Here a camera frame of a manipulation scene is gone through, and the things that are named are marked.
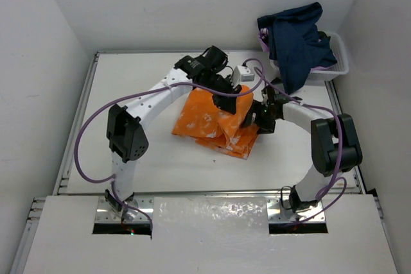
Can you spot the lilac garment in basket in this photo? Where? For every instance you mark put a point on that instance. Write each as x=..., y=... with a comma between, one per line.
x=263, y=37

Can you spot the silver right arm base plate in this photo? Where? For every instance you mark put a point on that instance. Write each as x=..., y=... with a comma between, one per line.
x=278, y=214

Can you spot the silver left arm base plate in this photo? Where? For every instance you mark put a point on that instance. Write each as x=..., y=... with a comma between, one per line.
x=106, y=214

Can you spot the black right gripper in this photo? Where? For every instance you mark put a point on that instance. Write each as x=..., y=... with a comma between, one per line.
x=256, y=107

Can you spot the white front cover panel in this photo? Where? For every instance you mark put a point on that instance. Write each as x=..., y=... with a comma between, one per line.
x=209, y=235

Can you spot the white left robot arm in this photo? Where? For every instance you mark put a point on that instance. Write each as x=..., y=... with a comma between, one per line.
x=127, y=125

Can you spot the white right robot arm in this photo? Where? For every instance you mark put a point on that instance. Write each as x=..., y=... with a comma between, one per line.
x=335, y=147

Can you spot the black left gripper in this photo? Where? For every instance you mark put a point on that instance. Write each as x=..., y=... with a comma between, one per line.
x=227, y=103

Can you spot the white plastic laundry basket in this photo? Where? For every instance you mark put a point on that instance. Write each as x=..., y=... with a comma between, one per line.
x=301, y=54

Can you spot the orange tie-dye trousers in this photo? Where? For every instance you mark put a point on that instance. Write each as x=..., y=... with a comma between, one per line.
x=216, y=129

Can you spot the dark navy blue trousers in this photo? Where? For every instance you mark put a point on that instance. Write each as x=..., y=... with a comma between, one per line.
x=302, y=18

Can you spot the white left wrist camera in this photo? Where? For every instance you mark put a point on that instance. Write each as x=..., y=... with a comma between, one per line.
x=241, y=74

